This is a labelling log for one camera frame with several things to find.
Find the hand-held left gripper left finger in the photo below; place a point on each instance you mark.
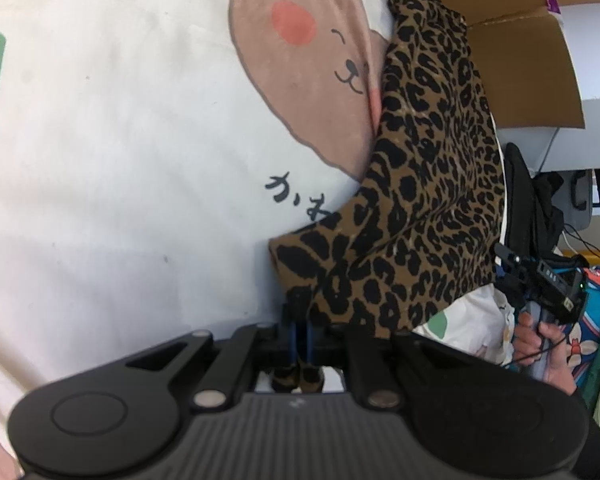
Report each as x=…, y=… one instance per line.
x=292, y=345

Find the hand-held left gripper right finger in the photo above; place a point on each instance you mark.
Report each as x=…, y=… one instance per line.
x=310, y=345

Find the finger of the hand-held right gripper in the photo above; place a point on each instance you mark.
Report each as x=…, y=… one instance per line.
x=505, y=265

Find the leopard print garment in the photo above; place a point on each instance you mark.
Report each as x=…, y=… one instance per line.
x=420, y=160

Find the person's right hand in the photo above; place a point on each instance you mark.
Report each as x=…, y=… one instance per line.
x=555, y=355

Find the teal printed garment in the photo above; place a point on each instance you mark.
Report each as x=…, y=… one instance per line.
x=597, y=310

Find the black garment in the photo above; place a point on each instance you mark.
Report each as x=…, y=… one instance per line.
x=522, y=195

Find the grey machine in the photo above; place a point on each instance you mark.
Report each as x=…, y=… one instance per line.
x=580, y=197

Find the brown cardboard sheet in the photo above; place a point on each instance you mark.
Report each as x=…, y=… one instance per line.
x=520, y=60

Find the purple packet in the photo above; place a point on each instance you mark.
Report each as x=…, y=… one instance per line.
x=551, y=0

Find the white bear print bed sheet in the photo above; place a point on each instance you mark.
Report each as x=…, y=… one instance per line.
x=105, y=135

